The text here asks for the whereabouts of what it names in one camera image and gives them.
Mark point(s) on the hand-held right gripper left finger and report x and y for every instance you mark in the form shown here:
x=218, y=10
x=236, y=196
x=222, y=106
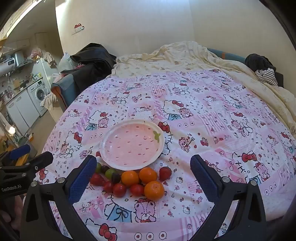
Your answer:
x=79, y=183

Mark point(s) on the striped garment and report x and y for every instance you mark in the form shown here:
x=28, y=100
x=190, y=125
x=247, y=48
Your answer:
x=267, y=75

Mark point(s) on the green grape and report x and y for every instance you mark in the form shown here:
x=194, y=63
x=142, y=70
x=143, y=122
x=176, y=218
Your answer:
x=110, y=172
x=99, y=167

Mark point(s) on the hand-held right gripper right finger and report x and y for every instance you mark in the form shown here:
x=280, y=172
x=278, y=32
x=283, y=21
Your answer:
x=205, y=180

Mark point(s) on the white plastic bag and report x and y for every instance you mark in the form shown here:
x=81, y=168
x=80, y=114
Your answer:
x=66, y=61

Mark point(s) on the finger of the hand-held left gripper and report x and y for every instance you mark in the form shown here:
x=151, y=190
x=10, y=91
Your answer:
x=19, y=152
x=41, y=160

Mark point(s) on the red strawberry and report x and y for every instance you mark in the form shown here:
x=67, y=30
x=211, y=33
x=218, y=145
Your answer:
x=165, y=173
x=97, y=179

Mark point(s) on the orange mandarin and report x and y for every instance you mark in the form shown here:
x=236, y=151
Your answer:
x=154, y=190
x=148, y=175
x=130, y=178

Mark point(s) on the beige towel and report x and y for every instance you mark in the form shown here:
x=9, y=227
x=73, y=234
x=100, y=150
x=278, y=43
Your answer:
x=49, y=100

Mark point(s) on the white washing machine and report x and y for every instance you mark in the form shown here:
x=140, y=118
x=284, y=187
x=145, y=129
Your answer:
x=38, y=95

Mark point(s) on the white refrigerator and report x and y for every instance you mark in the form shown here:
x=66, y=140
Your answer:
x=42, y=69

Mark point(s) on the white water heater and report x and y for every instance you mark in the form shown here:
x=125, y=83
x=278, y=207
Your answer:
x=9, y=63

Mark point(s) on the blue sofa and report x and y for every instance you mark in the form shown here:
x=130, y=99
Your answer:
x=66, y=90

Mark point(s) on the pink cartoon printed bedsheet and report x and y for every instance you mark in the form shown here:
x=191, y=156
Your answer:
x=196, y=115

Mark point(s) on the glowing lamp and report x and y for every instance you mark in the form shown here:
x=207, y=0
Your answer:
x=11, y=129

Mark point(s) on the dark garment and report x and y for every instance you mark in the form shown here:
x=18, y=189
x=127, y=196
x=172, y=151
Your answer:
x=259, y=60

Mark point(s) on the black clothing pile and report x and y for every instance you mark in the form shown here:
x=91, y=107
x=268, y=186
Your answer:
x=92, y=60

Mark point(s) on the red cherry tomato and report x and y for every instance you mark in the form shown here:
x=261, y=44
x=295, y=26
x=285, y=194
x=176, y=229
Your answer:
x=119, y=190
x=137, y=189
x=108, y=186

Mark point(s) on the dark purple grape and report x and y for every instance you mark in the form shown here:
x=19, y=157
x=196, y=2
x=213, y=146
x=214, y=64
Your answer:
x=105, y=168
x=116, y=178

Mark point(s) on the red white wall decoration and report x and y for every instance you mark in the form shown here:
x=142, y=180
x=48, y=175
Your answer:
x=78, y=28

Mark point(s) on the pink strawberry-shaped plate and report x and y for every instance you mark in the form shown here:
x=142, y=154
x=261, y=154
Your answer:
x=129, y=148

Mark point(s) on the cream duvet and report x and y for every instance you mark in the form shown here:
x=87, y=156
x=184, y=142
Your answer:
x=185, y=55

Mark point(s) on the white kitchen cabinet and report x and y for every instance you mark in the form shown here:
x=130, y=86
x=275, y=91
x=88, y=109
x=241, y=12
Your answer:
x=20, y=109

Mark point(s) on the person's left hand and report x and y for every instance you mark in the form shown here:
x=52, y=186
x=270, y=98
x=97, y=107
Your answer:
x=7, y=217

